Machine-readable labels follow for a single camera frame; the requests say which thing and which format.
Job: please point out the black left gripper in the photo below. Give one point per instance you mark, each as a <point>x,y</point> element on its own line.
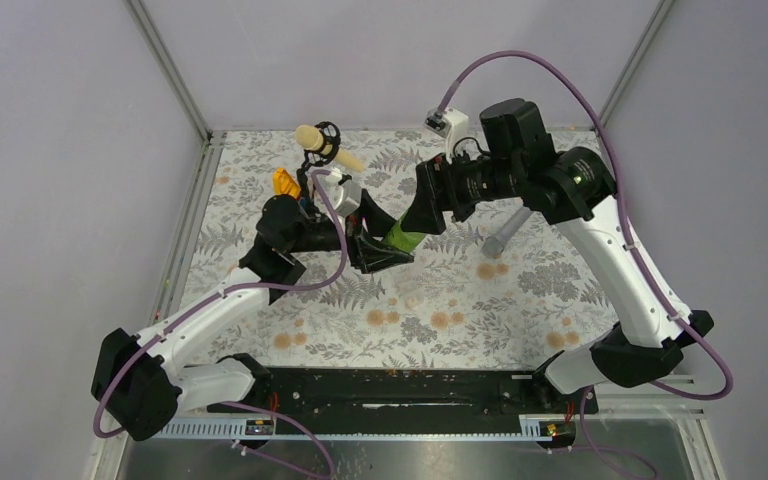
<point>372,256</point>

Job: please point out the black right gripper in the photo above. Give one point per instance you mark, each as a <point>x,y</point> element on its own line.
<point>437,189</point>

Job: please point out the green pill bottle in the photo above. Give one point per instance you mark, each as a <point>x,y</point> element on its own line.
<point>401,239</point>

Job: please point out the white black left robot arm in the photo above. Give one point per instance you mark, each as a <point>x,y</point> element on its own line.
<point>143,380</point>

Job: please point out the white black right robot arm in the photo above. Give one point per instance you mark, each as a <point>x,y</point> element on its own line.
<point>575,192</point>

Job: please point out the grey cylinder tube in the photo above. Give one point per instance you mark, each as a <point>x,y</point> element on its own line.
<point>496,243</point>

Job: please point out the black tripod microphone stand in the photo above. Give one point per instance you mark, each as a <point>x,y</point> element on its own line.
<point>320,144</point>

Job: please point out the floral patterned table mat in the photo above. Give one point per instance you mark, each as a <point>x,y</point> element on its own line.
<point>452,308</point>

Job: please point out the yellow toy block piece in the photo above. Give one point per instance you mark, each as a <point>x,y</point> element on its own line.
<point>284,183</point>

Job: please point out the cream microphone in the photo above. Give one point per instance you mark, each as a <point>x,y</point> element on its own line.
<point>348,160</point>

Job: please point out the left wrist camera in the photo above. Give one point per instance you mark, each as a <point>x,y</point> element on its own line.
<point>344,193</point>

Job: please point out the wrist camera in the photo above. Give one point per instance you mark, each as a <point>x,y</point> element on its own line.
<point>450,124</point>
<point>344,193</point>

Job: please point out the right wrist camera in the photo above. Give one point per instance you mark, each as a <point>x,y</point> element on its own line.
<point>450,124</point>

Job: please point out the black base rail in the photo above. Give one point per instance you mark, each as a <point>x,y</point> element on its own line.
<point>410,402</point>

